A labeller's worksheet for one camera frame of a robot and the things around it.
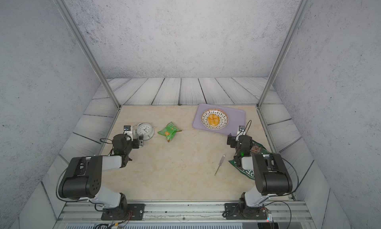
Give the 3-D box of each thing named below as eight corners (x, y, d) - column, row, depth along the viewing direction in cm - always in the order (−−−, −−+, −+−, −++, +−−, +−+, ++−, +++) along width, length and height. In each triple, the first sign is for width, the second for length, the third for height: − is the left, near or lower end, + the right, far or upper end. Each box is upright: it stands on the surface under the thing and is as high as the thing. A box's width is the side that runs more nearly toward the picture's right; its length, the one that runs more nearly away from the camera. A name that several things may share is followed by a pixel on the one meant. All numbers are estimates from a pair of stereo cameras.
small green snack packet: (159, 134, 105) (158, 130, 101) (171, 124, 111) (170, 120, 107) (169, 142, 101) (168, 138, 97) (180, 131, 107) (180, 127, 103)
